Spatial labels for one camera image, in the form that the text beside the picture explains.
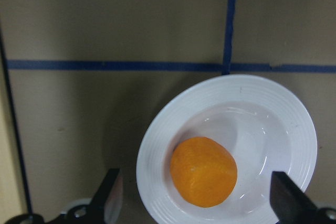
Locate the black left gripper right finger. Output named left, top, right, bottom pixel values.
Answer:
left=269, top=171, right=335, bottom=224

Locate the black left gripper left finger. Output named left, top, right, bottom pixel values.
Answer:
left=90, top=168, right=120, bottom=223

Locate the white round plate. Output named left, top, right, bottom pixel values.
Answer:
left=136, top=74, right=317, bottom=223

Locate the orange fruit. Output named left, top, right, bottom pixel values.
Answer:
left=170, top=137, right=238, bottom=208

